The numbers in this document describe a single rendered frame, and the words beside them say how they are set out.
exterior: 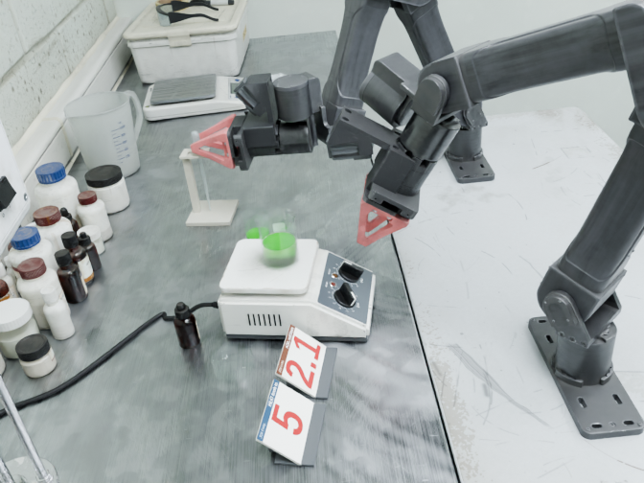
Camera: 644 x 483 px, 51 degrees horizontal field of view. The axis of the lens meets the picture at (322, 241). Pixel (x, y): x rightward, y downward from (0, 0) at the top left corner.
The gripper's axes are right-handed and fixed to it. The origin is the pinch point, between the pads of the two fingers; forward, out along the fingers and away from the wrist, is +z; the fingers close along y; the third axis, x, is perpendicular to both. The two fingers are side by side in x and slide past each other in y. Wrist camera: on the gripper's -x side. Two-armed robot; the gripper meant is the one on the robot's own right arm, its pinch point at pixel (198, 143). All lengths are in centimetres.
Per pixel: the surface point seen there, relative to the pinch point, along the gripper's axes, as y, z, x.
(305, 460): 55, -23, 13
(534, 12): -125, -76, 21
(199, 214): 1.5, 2.4, 13.2
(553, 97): -126, -84, 51
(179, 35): -71, 24, 2
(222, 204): -1.8, -1.1, 13.4
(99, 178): -1.5, 20.7, 6.3
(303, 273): 31.0, -21.3, 5.4
